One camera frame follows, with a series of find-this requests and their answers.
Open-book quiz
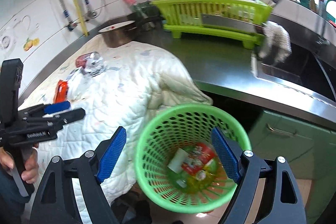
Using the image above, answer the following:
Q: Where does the steel sink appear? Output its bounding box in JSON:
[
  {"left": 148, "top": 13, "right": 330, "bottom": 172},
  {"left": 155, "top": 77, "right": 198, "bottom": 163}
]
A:
[{"left": 251, "top": 44, "right": 335, "bottom": 106}]

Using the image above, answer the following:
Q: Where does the clear bottle yellow-green label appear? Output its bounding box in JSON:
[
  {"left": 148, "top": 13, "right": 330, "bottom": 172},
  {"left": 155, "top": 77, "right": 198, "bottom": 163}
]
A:
[{"left": 167, "top": 157, "right": 219, "bottom": 194}]

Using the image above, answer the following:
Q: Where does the red plastic pizza cup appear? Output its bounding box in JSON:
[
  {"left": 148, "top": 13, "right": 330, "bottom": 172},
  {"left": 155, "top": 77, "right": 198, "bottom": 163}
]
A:
[{"left": 182, "top": 141, "right": 216, "bottom": 175}]

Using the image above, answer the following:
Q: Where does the sink faucet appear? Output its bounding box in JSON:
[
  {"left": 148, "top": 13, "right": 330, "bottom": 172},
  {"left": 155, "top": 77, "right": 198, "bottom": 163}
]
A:
[{"left": 317, "top": 0, "right": 336, "bottom": 46}]

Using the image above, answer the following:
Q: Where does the green mesh trash basket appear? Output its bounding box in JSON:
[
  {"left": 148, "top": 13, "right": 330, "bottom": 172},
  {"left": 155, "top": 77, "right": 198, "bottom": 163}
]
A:
[{"left": 134, "top": 103, "right": 252, "bottom": 214}]

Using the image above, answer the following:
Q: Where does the clear plastic bowl lid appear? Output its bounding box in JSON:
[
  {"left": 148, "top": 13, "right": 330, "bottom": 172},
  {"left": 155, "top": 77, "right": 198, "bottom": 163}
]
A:
[{"left": 66, "top": 67, "right": 91, "bottom": 102}]

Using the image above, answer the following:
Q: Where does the red and white carton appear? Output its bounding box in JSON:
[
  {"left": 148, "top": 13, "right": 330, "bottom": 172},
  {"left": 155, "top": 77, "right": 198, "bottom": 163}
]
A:
[{"left": 75, "top": 52, "right": 99, "bottom": 68}]

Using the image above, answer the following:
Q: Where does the white quilted cloth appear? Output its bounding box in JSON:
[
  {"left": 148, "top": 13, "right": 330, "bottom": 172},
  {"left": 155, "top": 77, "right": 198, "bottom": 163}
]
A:
[{"left": 22, "top": 36, "right": 213, "bottom": 202}]

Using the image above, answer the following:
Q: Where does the orange-red snack wrapper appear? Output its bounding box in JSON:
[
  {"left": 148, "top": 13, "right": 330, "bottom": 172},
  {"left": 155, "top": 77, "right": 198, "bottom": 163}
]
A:
[{"left": 53, "top": 80, "right": 68, "bottom": 103}]

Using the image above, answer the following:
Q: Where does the white dish rag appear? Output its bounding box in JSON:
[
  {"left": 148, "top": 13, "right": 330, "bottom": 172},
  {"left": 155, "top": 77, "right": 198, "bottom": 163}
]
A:
[{"left": 258, "top": 21, "right": 292, "bottom": 64}]

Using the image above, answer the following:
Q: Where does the fruit wall sticker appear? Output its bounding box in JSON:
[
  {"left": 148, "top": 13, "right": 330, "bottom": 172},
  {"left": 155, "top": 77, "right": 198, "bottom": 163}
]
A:
[{"left": 23, "top": 38, "right": 40, "bottom": 52}]

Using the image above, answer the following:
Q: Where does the crumpled silver foil wrapper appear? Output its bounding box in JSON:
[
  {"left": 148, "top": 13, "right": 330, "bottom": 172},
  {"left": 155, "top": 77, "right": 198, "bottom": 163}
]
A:
[{"left": 84, "top": 54, "right": 105, "bottom": 77}]

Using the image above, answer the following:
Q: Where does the wall water valve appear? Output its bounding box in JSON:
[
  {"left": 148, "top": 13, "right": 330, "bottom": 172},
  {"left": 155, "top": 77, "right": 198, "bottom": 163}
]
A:
[{"left": 62, "top": 0, "right": 99, "bottom": 36}]

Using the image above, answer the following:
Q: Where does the white paper cup green logo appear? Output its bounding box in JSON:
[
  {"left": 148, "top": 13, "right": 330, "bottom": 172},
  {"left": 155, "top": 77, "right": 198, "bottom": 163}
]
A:
[{"left": 167, "top": 148, "right": 189, "bottom": 173}]

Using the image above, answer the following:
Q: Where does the steel pot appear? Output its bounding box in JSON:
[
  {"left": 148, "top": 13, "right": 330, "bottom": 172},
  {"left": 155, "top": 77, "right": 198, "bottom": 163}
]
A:
[{"left": 98, "top": 20, "right": 138, "bottom": 48}]

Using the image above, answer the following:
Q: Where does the cleaver knife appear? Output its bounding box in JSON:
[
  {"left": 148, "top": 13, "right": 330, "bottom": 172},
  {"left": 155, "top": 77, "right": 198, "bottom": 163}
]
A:
[{"left": 201, "top": 14, "right": 264, "bottom": 35}]

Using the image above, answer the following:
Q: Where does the person's left hand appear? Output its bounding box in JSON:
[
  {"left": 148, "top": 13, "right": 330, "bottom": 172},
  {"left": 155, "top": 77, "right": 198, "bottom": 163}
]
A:
[{"left": 0, "top": 143, "right": 39, "bottom": 184}]

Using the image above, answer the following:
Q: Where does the green dish rack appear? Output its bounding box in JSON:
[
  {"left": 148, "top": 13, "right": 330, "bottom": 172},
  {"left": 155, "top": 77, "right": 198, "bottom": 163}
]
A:
[{"left": 151, "top": 0, "right": 273, "bottom": 50}]

